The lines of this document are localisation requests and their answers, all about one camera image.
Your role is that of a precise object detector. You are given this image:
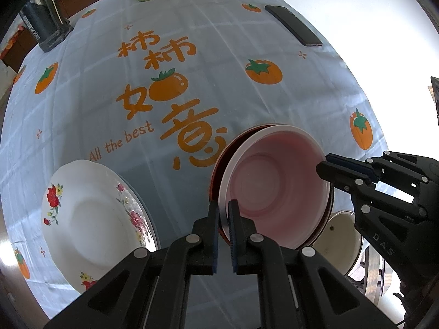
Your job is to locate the stainless steel bowl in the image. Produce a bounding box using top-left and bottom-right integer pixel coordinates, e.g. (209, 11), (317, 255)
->
(309, 211), (364, 276)

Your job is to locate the persimmon print tablecloth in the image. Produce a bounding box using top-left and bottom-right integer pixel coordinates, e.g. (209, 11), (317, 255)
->
(0, 0), (388, 319)

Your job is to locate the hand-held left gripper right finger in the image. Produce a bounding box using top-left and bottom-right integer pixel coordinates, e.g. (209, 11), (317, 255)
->
(228, 199), (395, 329)

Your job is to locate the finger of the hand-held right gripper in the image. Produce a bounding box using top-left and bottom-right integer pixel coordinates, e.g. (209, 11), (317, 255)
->
(316, 161), (422, 213)
(326, 151), (439, 196)

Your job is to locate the white plate with red flowers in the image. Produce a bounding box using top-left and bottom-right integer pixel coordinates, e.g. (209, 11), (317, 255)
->
(41, 159), (145, 293)

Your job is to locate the red bowl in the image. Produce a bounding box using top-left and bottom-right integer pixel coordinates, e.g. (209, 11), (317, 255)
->
(209, 123), (334, 249)

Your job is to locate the dark chair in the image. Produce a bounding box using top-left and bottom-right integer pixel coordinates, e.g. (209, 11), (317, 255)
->
(345, 243), (407, 307)

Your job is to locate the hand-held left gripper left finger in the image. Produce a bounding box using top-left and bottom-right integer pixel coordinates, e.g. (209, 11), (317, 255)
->
(43, 202), (220, 329)

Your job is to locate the black kitchen appliance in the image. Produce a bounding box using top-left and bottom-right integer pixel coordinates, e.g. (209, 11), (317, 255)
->
(19, 0), (74, 53)

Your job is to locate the pink bowl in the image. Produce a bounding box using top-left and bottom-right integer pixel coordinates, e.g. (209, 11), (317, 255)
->
(219, 125), (331, 250)

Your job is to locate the black smartphone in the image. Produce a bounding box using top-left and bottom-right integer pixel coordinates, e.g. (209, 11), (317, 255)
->
(265, 5), (323, 47)

